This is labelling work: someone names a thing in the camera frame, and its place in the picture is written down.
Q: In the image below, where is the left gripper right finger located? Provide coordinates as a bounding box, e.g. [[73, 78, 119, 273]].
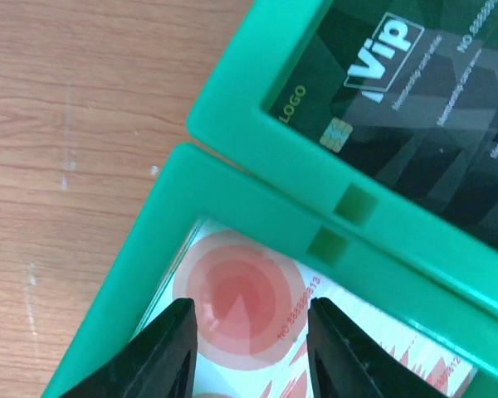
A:
[[306, 298, 444, 398]]

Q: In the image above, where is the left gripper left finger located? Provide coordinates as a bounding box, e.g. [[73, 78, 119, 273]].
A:
[[63, 298, 198, 398]]

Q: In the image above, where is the green bin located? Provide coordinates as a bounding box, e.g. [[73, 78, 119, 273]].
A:
[[188, 1, 498, 313], [44, 144, 498, 397]]

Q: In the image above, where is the red white card stack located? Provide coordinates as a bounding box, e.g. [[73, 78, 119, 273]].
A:
[[140, 219, 476, 397]]

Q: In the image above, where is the black card stack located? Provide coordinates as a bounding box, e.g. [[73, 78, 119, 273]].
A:
[[270, 1, 498, 250]]

